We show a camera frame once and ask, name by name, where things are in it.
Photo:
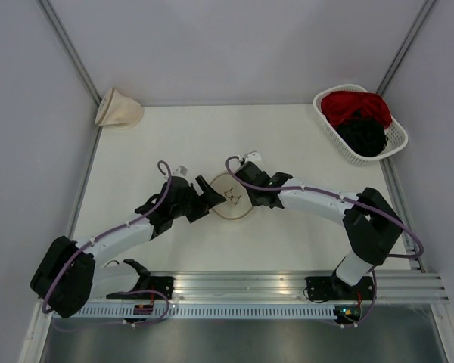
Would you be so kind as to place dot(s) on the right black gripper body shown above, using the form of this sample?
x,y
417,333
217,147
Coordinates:
x,y
255,201

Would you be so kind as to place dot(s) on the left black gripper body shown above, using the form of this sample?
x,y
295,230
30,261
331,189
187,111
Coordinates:
x,y
181,209

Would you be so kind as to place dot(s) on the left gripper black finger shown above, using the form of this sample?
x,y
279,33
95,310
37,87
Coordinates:
x,y
209,196
201,211

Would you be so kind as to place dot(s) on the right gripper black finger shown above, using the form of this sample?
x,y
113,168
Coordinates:
x,y
247,177
262,200

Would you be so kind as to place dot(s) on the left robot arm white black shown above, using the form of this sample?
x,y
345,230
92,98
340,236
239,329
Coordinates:
x,y
72,269

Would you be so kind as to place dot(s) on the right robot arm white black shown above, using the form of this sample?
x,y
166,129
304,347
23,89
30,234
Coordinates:
x,y
370,224

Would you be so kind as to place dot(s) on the red bra in basket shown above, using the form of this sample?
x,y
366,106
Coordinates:
x,y
340,107

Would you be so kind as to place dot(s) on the black bra in basket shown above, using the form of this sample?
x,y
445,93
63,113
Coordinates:
x,y
363,134

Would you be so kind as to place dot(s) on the white plastic laundry basket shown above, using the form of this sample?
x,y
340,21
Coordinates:
x,y
397,137

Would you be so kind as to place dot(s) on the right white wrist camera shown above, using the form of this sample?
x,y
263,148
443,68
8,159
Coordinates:
x,y
253,157

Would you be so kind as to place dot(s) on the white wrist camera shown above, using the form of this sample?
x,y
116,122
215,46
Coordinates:
x,y
180,172
253,157

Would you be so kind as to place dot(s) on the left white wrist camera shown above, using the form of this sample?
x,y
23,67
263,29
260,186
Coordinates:
x,y
180,172

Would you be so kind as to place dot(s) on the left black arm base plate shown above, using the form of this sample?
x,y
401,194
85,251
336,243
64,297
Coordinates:
x,y
161,284

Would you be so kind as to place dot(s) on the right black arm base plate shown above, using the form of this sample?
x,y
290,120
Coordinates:
x,y
319,288

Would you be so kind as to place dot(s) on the white slotted cable duct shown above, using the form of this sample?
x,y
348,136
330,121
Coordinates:
x,y
209,311

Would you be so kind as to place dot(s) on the aluminium mounting rail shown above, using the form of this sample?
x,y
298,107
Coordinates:
x,y
394,286

